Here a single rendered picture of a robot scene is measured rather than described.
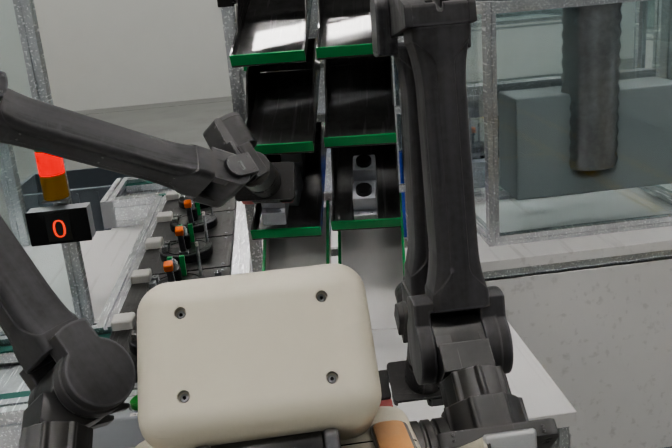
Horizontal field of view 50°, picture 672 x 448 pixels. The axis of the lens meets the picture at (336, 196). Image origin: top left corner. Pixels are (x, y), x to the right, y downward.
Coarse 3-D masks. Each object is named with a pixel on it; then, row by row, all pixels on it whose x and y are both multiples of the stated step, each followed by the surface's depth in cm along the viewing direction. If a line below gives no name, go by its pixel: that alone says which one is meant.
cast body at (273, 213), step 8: (264, 208) 132; (272, 208) 132; (280, 208) 132; (288, 208) 135; (264, 216) 131; (272, 216) 131; (280, 216) 131; (264, 224) 133; (272, 224) 133; (280, 224) 133
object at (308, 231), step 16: (320, 128) 152; (320, 144) 143; (272, 160) 152; (320, 160) 141; (304, 176) 147; (320, 176) 140; (304, 192) 143; (320, 192) 139; (256, 208) 139; (304, 208) 140; (320, 208) 136; (256, 224) 138; (288, 224) 137; (304, 224) 137; (320, 224) 133
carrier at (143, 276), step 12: (180, 264) 173; (132, 276) 176; (144, 276) 177; (156, 276) 171; (180, 276) 169; (192, 276) 173; (204, 276) 172; (216, 276) 177; (132, 288) 174; (144, 288) 173; (132, 300) 167; (120, 312) 161
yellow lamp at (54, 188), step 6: (42, 180) 144; (48, 180) 144; (54, 180) 144; (60, 180) 145; (66, 180) 147; (42, 186) 145; (48, 186) 144; (54, 186) 145; (60, 186) 145; (66, 186) 147; (42, 192) 146; (48, 192) 145; (54, 192) 145; (60, 192) 145; (66, 192) 147; (48, 198) 145; (54, 198) 145; (60, 198) 146
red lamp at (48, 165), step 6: (36, 156) 143; (42, 156) 143; (48, 156) 143; (54, 156) 144; (36, 162) 144; (42, 162) 143; (48, 162) 143; (54, 162) 144; (60, 162) 145; (42, 168) 143; (48, 168) 143; (54, 168) 144; (60, 168) 145; (42, 174) 144; (48, 174) 144; (54, 174) 144; (60, 174) 145
